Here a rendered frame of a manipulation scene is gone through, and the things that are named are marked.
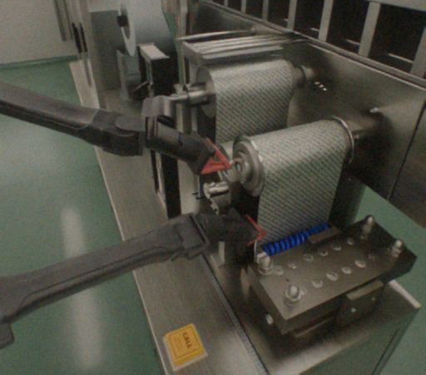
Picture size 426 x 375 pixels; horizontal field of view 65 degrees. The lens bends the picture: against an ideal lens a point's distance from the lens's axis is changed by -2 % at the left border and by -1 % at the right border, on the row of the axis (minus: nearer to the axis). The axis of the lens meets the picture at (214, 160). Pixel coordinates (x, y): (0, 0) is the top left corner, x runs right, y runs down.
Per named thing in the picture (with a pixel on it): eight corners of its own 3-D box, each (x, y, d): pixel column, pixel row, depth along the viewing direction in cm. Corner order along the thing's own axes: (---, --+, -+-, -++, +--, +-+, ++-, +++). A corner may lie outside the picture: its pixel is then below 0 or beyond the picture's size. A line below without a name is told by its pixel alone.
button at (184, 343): (165, 339, 79) (165, 333, 78) (193, 328, 82) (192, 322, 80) (175, 367, 74) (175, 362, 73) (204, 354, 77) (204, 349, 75)
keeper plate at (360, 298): (335, 320, 82) (345, 293, 76) (365, 304, 86) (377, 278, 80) (342, 329, 80) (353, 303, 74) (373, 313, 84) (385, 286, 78)
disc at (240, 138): (230, 172, 88) (234, 123, 79) (232, 171, 88) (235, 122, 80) (259, 209, 78) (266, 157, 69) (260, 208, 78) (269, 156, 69)
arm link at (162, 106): (115, 155, 70) (114, 128, 63) (119, 115, 76) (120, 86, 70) (172, 160, 72) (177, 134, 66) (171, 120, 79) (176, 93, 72)
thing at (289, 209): (254, 250, 87) (260, 195, 77) (325, 223, 95) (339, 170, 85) (255, 251, 87) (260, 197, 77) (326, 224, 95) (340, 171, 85)
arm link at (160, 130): (139, 151, 67) (153, 135, 64) (141, 125, 71) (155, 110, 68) (169, 161, 71) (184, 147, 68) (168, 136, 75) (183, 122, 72)
